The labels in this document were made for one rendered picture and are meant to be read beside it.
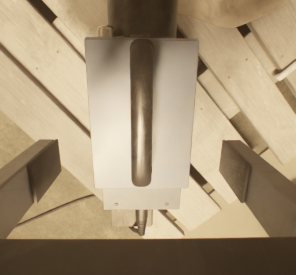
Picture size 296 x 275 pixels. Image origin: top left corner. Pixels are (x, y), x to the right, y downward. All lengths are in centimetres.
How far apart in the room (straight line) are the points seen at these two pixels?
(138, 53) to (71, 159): 41
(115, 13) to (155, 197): 29
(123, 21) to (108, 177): 21
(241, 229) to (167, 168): 70
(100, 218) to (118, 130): 63
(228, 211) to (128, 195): 56
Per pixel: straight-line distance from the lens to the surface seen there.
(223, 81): 56
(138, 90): 22
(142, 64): 22
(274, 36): 61
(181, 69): 28
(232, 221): 94
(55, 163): 17
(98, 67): 28
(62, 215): 92
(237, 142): 16
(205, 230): 93
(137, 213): 48
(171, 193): 40
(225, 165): 16
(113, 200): 41
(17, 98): 59
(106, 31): 29
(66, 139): 57
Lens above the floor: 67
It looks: 73 degrees down
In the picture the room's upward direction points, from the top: 176 degrees clockwise
